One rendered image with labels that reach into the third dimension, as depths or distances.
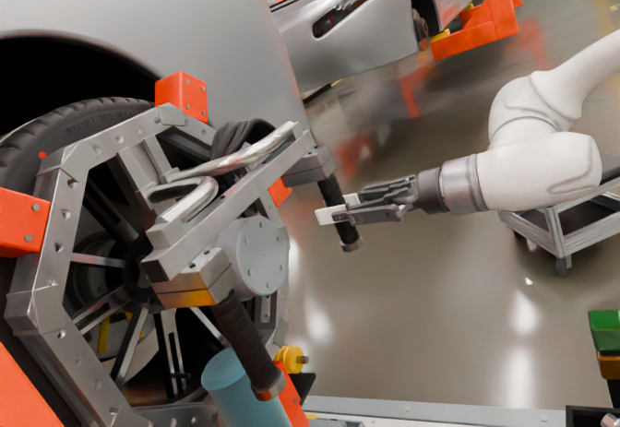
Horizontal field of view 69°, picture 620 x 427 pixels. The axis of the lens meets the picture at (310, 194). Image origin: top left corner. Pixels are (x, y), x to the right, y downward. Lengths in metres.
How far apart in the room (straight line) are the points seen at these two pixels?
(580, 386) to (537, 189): 0.93
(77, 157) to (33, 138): 0.10
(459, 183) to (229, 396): 0.46
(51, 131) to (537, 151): 0.72
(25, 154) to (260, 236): 0.36
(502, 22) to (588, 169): 3.50
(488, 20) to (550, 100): 3.40
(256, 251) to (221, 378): 0.19
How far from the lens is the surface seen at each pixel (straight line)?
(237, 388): 0.73
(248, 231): 0.71
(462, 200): 0.72
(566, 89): 0.81
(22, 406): 0.26
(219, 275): 0.54
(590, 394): 1.54
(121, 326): 1.05
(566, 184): 0.70
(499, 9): 4.15
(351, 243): 0.85
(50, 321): 0.67
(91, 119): 0.86
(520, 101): 0.80
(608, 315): 0.73
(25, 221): 0.67
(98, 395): 0.72
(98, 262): 0.84
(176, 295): 0.57
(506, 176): 0.70
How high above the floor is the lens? 1.13
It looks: 18 degrees down
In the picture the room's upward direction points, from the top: 23 degrees counter-clockwise
